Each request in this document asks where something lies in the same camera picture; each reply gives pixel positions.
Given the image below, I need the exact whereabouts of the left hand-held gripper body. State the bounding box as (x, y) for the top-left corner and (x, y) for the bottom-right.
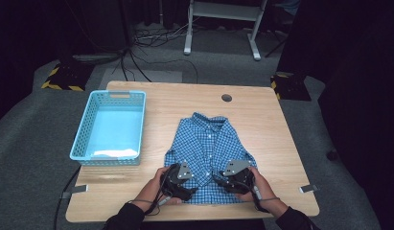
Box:
(160, 161), (195, 201)

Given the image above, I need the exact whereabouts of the right hand-held gripper cable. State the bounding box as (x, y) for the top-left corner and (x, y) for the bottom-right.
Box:
(251, 184), (282, 214)

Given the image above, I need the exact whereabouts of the black yellow striped base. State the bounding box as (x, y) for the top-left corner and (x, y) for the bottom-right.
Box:
(40, 62), (90, 92)
(270, 73), (313, 102)

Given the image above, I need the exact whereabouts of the blue checked shirt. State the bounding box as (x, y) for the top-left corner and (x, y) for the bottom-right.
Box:
(164, 111), (258, 205)

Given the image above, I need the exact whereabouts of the black cable under table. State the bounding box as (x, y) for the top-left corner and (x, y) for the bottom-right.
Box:
(53, 165), (82, 230)

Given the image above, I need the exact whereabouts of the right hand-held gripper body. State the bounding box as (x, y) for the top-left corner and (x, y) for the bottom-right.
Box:
(223, 159), (254, 195)

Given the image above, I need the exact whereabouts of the light blue plastic basket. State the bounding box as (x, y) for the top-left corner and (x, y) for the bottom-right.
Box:
(69, 89), (147, 167)

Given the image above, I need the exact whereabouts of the small black round object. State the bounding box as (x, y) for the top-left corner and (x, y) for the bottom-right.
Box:
(326, 148), (340, 162)

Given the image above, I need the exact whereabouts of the grey tape strip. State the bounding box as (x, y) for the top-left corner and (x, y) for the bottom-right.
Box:
(60, 184), (89, 199)
(299, 184), (320, 195)

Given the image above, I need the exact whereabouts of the person's left hand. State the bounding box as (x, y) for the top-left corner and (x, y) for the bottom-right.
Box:
(132, 166), (183, 213)

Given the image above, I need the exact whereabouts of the blue fabric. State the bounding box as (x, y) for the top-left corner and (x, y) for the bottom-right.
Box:
(274, 0), (302, 17)

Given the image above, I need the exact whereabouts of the white metal stand frame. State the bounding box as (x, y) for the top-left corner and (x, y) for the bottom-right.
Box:
(183, 0), (269, 61)

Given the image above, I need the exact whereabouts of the bundle of floor cables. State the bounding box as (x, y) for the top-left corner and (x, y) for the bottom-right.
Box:
(73, 17), (200, 84)

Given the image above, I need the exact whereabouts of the hand-held gripper cable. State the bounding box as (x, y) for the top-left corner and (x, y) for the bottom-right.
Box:
(127, 171), (174, 216)
(251, 184), (282, 214)

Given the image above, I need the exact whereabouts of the person's right hand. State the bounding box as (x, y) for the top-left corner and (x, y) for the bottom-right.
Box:
(236, 167), (279, 211)

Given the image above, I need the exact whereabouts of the left hand-held gripper cable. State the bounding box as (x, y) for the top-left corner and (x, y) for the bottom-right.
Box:
(127, 171), (174, 216)

